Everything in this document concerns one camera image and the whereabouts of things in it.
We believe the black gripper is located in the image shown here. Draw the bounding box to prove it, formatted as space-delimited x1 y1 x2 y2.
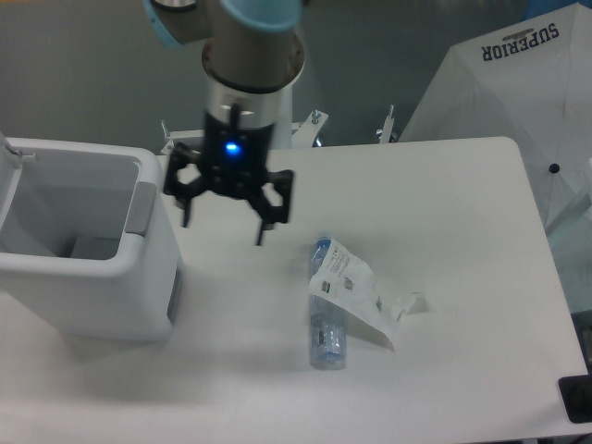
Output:
163 109 295 246

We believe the white push-lid trash can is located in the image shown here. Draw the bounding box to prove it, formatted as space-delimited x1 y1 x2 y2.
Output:
1 136 182 341

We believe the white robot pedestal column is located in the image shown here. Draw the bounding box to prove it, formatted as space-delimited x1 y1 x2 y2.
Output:
202 34 305 149

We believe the torn white plastic wrapper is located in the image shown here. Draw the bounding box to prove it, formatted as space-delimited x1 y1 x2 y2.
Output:
308 237 427 348

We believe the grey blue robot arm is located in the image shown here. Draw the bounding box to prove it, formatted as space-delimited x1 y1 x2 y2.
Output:
143 1 303 233

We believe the black device at table edge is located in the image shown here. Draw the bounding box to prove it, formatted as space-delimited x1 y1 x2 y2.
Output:
559 375 591 424

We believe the white pedestal base frame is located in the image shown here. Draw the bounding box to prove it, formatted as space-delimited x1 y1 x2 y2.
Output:
159 104 400 154

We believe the clear plastic water bottle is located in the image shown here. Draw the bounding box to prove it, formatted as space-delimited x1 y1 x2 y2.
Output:
308 235 347 371

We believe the white umbrella with lettering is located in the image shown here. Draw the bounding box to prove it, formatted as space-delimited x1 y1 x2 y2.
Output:
401 3 591 312

